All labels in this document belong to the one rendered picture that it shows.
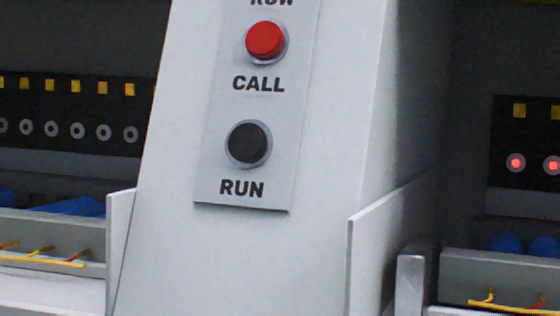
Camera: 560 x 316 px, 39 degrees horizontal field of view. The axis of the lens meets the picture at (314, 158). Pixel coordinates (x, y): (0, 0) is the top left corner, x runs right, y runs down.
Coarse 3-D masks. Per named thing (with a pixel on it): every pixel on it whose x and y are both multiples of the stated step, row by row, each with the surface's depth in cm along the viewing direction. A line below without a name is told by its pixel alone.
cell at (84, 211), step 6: (96, 204) 45; (102, 204) 46; (72, 210) 43; (78, 210) 43; (84, 210) 44; (90, 210) 44; (96, 210) 44; (102, 210) 45; (84, 216) 43; (90, 216) 44
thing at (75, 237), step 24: (0, 216) 39; (24, 216) 39; (48, 216) 39; (72, 216) 39; (0, 240) 39; (24, 240) 39; (48, 240) 38; (72, 240) 38; (96, 240) 37; (72, 264) 36
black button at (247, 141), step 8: (240, 128) 31; (248, 128) 31; (256, 128) 31; (232, 136) 31; (240, 136) 31; (248, 136) 31; (256, 136) 31; (264, 136) 31; (232, 144) 31; (240, 144) 31; (248, 144) 31; (256, 144) 31; (264, 144) 31; (232, 152) 31; (240, 152) 31; (248, 152) 31; (256, 152) 30; (240, 160) 31; (248, 160) 31
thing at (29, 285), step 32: (0, 160) 55; (32, 160) 54; (64, 160) 53; (96, 160) 53; (128, 160) 52; (128, 192) 32; (128, 224) 32; (0, 288) 35; (32, 288) 35; (64, 288) 35; (96, 288) 35
